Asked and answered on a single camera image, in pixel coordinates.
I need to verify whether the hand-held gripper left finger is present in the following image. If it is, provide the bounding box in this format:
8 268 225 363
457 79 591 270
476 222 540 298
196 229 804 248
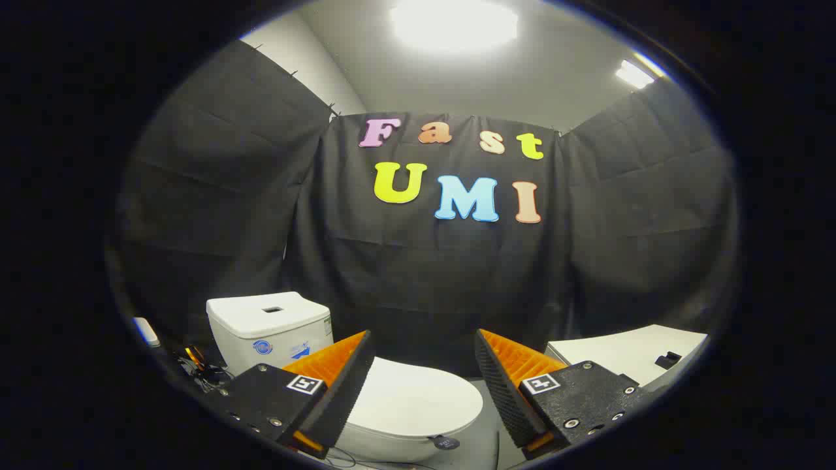
212 330 377 460

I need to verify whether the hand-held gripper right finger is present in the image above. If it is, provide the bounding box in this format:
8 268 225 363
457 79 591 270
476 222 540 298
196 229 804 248
474 328 647 462

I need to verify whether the black backdrop cloth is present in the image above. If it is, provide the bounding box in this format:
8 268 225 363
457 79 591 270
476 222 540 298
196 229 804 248
108 39 742 381

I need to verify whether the small white object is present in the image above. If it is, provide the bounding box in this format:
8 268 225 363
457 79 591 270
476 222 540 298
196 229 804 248
133 317 161 348

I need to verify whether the small rectangular ceiling light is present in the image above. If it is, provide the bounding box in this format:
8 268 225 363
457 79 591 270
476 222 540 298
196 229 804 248
615 59 656 90

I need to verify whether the large round ceiling light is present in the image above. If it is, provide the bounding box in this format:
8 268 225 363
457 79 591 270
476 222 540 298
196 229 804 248
391 0 521 54

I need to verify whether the tangled cable bundle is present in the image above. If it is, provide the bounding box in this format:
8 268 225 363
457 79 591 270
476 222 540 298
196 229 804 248
175 344 234 394

